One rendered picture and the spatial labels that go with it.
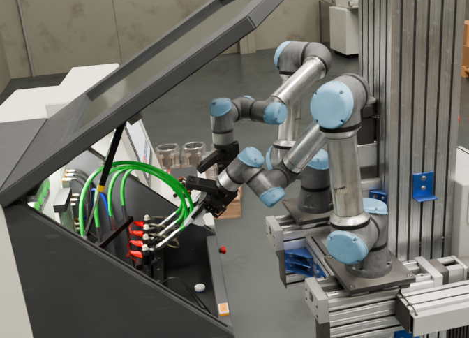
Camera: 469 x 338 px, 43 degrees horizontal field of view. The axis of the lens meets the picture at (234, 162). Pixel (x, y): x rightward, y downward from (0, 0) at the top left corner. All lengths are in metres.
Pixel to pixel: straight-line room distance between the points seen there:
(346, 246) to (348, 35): 8.75
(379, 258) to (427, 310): 0.22
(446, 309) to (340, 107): 0.75
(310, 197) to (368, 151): 0.38
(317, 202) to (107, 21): 9.37
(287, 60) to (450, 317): 1.09
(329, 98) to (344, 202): 0.31
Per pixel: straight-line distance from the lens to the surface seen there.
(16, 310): 1.83
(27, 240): 1.71
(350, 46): 10.41
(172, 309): 1.79
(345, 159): 1.67
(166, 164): 5.25
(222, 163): 2.07
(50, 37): 11.47
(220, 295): 2.04
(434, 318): 1.97
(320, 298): 1.92
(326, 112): 1.61
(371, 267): 1.92
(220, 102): 2.00
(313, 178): 2.30
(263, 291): 3.78
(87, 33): 11.43
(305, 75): 2.16
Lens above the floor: 2.06
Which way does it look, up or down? 21 degrees down
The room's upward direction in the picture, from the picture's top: 5 degrees counter-clockwise
